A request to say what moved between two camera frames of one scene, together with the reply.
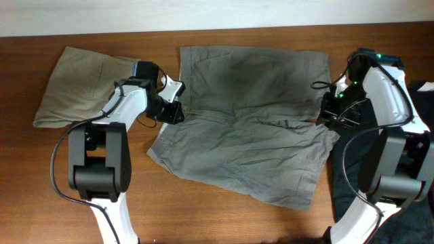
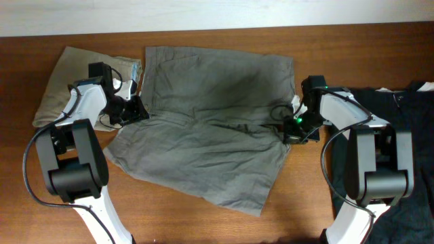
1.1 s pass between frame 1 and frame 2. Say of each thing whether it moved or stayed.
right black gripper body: moved
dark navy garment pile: stayed
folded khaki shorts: stayed
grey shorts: moved
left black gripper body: moved
